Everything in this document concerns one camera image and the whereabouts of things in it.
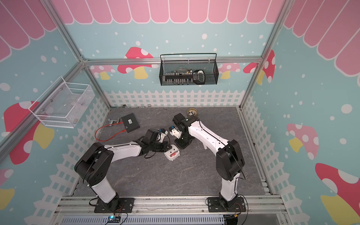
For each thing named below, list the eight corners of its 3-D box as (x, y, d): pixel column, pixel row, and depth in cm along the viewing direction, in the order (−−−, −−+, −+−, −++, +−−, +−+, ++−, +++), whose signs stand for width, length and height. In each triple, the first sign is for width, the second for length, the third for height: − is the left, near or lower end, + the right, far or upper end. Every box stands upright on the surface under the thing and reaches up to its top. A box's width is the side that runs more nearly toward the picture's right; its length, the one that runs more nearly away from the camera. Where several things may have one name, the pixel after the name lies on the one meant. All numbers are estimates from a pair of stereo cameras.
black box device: (127, 133, 107) (126, 131, 105) (122, 119, 115) (120, 117, 114) (140, 127, 110) (139, 125, 108) (133, 114, 119) (132, 112, 117)
